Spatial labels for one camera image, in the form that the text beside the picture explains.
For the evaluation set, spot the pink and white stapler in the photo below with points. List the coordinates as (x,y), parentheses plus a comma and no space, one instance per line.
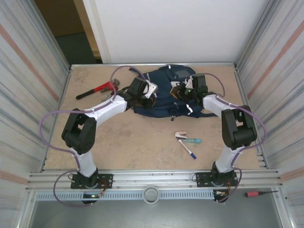
(181,135)

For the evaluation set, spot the navy blue backpack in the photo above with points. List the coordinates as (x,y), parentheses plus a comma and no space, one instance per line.
(161,107)

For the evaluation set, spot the controller circuit board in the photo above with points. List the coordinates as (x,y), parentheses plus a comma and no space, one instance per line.
(219,192)
(91,196)

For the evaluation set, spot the red pipe wrench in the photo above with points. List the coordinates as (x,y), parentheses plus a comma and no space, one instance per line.
(99,89)

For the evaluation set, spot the left controller circuit board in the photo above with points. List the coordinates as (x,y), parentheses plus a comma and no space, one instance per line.
(91,196)

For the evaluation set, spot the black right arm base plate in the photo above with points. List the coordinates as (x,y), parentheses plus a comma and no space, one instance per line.
(200,178)

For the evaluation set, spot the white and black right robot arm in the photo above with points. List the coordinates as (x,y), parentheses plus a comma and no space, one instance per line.
(238,128)

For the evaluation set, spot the white door frame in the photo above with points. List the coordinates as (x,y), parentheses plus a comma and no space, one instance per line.
(98,35)

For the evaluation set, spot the aluminium front mounting rail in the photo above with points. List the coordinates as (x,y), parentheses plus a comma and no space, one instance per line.
(152,178)

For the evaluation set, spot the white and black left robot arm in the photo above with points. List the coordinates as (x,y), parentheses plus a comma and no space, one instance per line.
(107,112)

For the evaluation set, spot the right controller circuit board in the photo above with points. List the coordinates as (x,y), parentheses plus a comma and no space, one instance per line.
(219,192)

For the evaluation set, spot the small silver adjustable wrench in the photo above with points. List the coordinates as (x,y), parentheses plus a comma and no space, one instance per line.
(106,97)

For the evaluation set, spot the aluminium back table rail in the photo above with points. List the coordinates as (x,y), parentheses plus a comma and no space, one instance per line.
(225,63)

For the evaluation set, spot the grey round pipe fitting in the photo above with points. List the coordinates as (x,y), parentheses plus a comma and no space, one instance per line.
(151,197)

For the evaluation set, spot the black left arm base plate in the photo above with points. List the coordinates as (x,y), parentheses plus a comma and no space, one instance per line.
(108,178)

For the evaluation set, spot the white pen with blue cap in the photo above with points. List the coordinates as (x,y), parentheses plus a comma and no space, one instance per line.
(187,149)

